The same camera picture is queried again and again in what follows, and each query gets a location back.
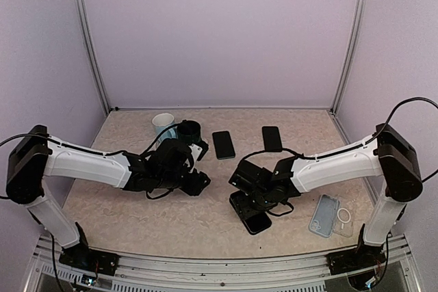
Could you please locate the black phone pink edge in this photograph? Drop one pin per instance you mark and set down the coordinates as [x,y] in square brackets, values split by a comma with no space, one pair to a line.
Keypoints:
[257,223]

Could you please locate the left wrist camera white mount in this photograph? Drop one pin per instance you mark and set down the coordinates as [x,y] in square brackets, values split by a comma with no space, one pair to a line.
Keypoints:
[198,151]

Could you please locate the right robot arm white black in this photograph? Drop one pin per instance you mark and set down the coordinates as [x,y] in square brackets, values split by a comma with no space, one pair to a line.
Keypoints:
[385,153]

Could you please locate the light blue phone case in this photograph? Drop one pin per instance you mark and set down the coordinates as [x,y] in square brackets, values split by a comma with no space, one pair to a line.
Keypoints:
[324,216]

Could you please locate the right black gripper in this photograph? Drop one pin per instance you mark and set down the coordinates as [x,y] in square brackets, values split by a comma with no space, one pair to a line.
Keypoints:
[255,210]

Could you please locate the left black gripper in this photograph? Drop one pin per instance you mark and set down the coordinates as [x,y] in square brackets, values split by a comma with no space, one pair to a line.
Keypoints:
[197,186]

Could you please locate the right aluminium frame post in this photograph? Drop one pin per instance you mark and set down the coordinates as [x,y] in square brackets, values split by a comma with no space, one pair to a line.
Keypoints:
[349,56]

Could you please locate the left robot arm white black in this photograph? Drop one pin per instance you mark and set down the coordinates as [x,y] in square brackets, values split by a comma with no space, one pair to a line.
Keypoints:
[169,166]

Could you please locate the black phone upper middle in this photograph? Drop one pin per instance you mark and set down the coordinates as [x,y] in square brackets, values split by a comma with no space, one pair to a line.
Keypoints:
[223,145]

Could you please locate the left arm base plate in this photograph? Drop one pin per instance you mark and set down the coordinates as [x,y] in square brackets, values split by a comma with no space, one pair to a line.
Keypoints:
[96,261]

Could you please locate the aluminium frame post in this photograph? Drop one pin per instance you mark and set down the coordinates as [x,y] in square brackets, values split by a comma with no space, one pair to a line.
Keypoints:
[91,55]
[349,56]

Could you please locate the dark green ceramic mug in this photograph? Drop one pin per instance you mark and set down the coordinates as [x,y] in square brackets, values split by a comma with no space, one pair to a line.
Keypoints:
[189,131]

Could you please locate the light blue ceramic mug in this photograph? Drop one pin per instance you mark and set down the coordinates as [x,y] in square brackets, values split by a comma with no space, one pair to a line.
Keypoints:
[162,121]

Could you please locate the front aluminium rail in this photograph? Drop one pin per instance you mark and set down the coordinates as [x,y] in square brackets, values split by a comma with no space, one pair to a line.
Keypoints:
[303,272]

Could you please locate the clear magsafe phone case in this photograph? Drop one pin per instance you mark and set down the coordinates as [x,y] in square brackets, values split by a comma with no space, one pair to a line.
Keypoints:
[344,218]

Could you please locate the black phone case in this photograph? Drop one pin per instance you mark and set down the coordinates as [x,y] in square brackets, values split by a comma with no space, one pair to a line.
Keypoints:
[234,201]

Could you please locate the left aluminium frame post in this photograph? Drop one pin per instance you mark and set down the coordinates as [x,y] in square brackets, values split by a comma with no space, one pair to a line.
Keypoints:
[91,55]

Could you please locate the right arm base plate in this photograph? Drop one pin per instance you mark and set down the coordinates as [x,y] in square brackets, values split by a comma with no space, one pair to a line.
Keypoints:
[348,260]

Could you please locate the black phone upper right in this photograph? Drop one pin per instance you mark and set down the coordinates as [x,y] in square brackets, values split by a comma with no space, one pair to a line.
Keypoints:
[271,139]

